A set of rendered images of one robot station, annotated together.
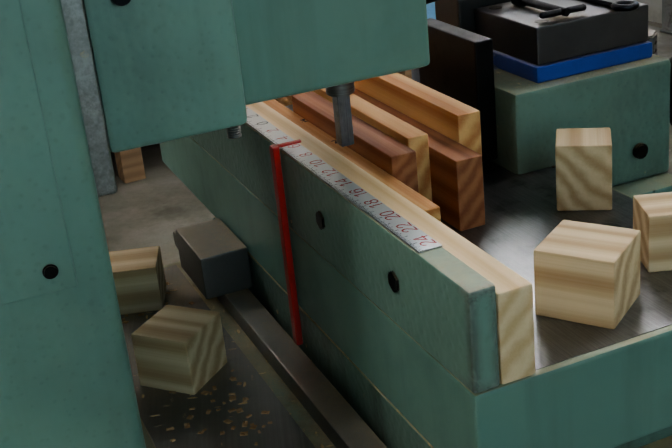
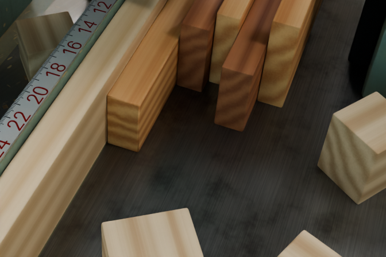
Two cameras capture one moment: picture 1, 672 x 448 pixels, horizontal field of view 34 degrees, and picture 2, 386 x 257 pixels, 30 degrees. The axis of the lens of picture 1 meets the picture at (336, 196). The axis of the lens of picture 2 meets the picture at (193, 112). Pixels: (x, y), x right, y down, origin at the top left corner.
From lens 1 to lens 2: 45 cm
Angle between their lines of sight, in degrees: 38
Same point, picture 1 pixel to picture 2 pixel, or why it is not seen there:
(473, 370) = not seen: outside the picture
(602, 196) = (354, 187)
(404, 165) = (193, 36)
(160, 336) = (24, 36)
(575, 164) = (342, 143)
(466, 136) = (277, 43)
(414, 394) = not seen: hidden behind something
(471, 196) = (232, 102)
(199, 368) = not seen: hidden behind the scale
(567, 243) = (134, 241)
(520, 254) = (207, 189)
